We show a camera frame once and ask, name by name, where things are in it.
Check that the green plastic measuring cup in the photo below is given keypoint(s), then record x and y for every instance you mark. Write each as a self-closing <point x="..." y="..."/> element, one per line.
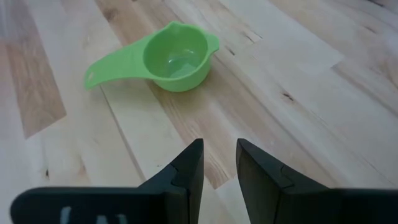
<point x="174" y="59"/>

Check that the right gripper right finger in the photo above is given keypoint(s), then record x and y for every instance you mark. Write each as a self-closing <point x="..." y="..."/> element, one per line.
<point x="280" y="199"/>

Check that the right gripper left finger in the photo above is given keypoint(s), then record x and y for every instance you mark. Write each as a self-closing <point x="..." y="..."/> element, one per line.
<point x="174" y="199"/>

